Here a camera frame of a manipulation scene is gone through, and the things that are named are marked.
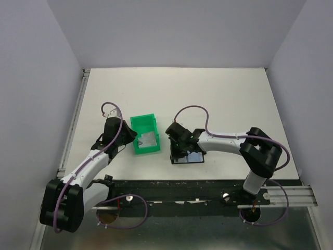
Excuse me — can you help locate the translucent blue credit card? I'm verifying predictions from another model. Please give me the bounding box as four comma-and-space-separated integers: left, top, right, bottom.
187, 152, 204, 163

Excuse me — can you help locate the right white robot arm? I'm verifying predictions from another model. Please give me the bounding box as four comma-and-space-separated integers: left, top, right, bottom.
165, 122, 282, 204

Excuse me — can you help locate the white credit card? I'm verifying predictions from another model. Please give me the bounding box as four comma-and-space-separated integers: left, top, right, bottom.
173, 157, 187, 164

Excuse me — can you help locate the black leather card holder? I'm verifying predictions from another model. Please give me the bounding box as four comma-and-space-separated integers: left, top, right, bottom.
170, 146, 206, 165

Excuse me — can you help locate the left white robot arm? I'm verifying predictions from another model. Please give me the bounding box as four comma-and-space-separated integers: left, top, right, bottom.
39, 117, 137, 233

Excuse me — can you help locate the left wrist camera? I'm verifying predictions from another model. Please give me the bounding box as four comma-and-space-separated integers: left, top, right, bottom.
105, 108, 121, 118

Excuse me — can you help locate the aluminium frame rail left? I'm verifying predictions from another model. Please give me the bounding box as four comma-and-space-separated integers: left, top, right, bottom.
56, 69, 91, 179

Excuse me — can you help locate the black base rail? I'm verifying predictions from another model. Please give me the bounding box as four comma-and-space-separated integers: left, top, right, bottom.
85, 178, 281, 218

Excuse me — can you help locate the green plastic bin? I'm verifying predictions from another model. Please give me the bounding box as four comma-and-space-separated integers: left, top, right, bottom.
130, 114, 161, 155

